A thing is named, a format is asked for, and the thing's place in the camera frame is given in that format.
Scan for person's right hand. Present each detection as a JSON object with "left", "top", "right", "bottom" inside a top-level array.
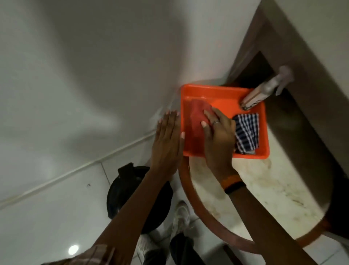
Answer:
[{"left": 201, "top": 107, "right": 238, "bottom": 181}]

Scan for person's left hand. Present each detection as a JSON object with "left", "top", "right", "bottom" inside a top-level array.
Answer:
[{"left": 151, "top": 110, "right": 186, "bottom": 179}]

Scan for red cloth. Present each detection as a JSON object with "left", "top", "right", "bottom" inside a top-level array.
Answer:
[{"left": 188, "top": 99, "right": 215, "bottom": 157}]

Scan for orange plastic tray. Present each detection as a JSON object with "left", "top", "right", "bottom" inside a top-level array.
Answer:
[{"left": 180, "top": 84, "right": 270, "bottom": 160}]

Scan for person's left forearm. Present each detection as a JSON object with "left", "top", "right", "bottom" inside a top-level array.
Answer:
[{"left": 90, "top": 167, "right": 175, "bottom": 258}]

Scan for person's right forearm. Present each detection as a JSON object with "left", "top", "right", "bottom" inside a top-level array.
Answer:
[{"left": 226, "top": 185, "right": 319, "bottom": 265}]

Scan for blue white checked cloth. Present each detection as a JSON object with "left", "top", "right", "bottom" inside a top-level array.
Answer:
[{"left": 232, "top": 112, "right": 260, "bottom": 155}]

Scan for orange wristband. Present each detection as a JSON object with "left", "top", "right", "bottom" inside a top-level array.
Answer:
[{"left": 220, "top": 175, "right": 243, "bottom": 191}]

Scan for clear spray bottle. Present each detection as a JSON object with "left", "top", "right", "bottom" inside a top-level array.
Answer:
[{"left": 239, "top": 66, "right": 295, "bottom": 111}]

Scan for black wristband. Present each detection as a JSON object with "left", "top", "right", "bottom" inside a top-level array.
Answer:
[{"left": 225, "top": 181, "right": 247, "bottom": 195}]

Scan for black waste bin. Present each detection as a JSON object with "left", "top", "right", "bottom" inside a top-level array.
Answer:
[{"left": 106, "top": 163, "right": 174, "bottom": 234}]

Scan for white shoe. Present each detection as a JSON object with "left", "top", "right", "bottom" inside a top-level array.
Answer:
[
  {"left": 136, "top": 233, "right": 162, "bottom": 261},
  {"left": 170, "top": 201, "right": 192, "bottom": 241}
]

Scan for round table with orange rim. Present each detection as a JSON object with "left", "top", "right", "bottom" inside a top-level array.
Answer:
[{"left": 178, "top": 90, "right": 335, "bottom": 255}]

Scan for white skirting strip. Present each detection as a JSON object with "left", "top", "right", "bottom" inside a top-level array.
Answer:
[{"left": 0, "top": 130, "right": 156, "bottom": 211}]

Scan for dark trousers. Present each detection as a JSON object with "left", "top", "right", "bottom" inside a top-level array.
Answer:
[{"left": 142, "top": 233, "right": 203, "bottom": 265}]

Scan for brown wooden frame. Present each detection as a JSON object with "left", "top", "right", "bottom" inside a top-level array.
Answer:
[{"left": 226, "top": 0, "right": 349, "bottom": 178}]

